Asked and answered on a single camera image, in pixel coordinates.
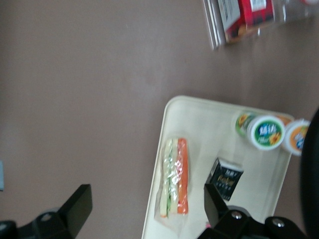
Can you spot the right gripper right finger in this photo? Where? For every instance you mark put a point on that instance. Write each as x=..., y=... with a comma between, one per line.
x=216, y=216

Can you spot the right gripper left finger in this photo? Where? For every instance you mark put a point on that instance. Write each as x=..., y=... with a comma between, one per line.
x=74, y=211

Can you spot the sandwich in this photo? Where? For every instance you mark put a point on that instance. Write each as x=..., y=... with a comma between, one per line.
x=183, y=174

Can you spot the beige plastic tray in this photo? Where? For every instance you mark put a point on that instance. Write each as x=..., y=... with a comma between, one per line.
x=199, y=119

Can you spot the pink snack packet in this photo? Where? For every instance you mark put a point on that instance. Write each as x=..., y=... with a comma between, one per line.
x=207, y=224

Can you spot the small black carton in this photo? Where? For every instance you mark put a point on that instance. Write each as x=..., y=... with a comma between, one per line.
x=224, y=179

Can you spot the green lid yogurt bottle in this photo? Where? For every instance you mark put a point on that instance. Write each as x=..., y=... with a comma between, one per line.
x=266, y=132

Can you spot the orange lid yogurt bottle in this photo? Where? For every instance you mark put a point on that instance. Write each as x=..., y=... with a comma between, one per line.
x=295, y=138

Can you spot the clear acrylic tiered stand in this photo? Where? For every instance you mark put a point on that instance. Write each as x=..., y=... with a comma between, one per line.
x=211, y=30

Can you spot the red cookie box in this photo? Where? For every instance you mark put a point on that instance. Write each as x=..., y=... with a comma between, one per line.
x=259, y=12

